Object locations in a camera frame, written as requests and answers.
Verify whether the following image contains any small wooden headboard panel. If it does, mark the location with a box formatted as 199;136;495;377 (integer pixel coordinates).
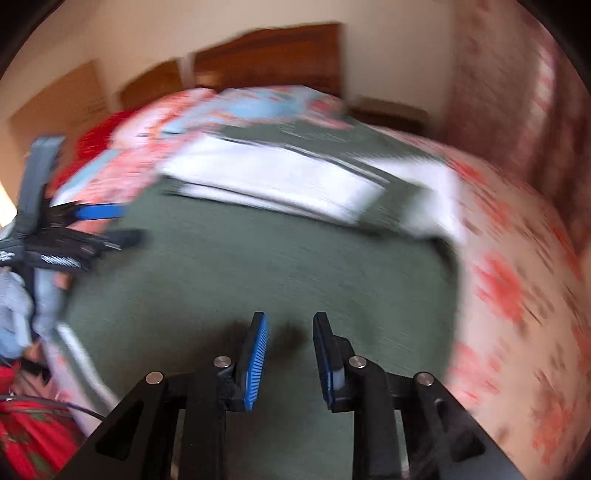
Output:
118;58;184;110

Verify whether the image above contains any green and white knit sweater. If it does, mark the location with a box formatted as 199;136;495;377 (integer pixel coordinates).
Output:
43;121;462;479

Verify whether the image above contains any gloved left hand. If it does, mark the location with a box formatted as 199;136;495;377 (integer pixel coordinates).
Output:
1;268;65;359

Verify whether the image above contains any pink floral curtain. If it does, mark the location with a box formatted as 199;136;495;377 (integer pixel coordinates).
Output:
442;1;590;253

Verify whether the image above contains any pink floral bed sheet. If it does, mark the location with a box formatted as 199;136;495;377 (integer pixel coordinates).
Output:
58;115;590;479

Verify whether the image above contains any red blanket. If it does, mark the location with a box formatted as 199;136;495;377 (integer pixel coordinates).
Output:
48;109;137;193

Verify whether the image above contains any light blue folded quilt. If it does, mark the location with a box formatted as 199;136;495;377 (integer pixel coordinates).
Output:
161;85;346;135

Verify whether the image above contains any dark wooden headboard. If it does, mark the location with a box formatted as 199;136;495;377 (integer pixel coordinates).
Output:
192;22;342;97

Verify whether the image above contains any dark wooden nightstand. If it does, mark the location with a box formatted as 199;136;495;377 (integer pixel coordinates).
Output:
348;97;429;136

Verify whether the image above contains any pink floral pillow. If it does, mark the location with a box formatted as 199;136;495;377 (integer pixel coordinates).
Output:
109;88;217;150

